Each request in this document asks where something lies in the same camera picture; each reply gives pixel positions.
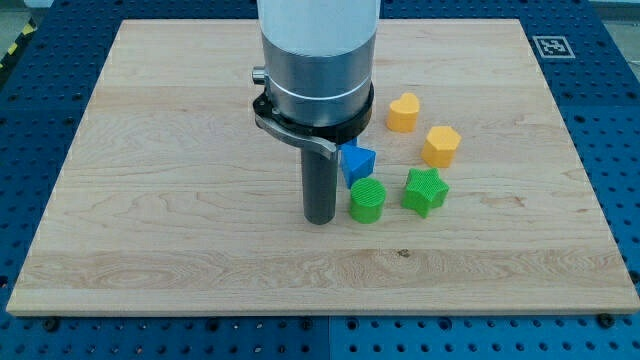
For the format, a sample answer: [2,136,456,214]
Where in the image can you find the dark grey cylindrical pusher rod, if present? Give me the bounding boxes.
[301,150,338,225]

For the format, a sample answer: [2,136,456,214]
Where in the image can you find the green circle block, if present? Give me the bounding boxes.
[349,178,386,224]

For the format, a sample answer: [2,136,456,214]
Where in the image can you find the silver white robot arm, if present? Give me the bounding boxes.
[257,0,381,127]

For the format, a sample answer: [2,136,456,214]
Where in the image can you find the green star block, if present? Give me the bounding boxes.
[401,168,449,218]

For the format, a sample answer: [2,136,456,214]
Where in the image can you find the blue triangle block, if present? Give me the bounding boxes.
[340,144,376,188]

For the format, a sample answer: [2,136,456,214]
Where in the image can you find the yellow heart block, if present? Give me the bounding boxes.
[386,92,420,133]

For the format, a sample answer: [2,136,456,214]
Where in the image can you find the yellow hexagon block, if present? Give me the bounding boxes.
[421,126,462,168]

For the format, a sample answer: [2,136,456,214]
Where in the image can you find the light wooden board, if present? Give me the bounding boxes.
[6,19,639,316]

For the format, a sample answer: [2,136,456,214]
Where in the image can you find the white fiducial marker tag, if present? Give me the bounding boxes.
[533,35,575,59]

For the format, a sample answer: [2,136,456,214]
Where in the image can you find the black clamp ring with lever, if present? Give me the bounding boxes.
[252,83,376,161]

